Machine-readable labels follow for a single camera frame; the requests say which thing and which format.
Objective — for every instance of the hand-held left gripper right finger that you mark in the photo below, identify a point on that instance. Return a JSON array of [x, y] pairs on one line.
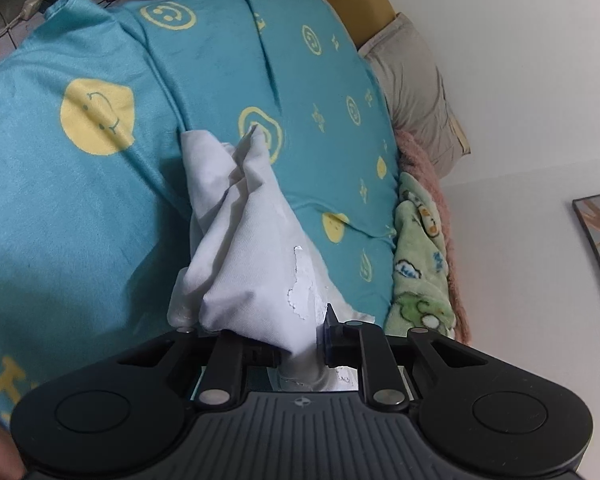
[[328, 341]]

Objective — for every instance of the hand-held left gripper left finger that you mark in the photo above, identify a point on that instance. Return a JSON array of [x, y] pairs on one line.
[[228, 360]]

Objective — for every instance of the white t-shirt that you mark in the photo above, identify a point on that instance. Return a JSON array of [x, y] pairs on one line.
[[250, 260]]

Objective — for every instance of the green cartoon print blanket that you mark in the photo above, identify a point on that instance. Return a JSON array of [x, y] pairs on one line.
[[420, 270]]

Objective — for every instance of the pink fluffy blanket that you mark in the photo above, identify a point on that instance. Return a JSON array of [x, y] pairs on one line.
[[447, 220]]

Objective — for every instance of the teal smiley print bed sheet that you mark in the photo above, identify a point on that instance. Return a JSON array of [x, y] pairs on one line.
[[55, 210]]

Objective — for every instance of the grey pillow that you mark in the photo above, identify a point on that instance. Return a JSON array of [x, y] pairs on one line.
[[415, 95]]

